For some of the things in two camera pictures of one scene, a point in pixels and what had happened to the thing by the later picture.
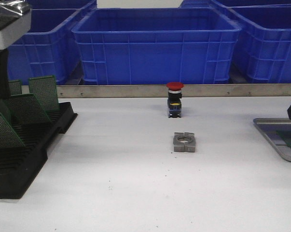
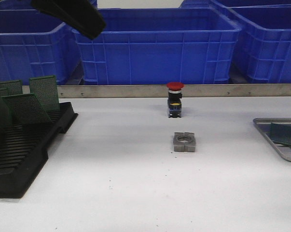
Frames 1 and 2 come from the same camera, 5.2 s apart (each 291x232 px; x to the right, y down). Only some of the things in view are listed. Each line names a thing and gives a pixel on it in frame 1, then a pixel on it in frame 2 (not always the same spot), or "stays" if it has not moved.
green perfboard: [26, 109] stays
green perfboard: [3, 135] to [286, 133]
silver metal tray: [269, 126] stays
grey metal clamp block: [184, 142] stays
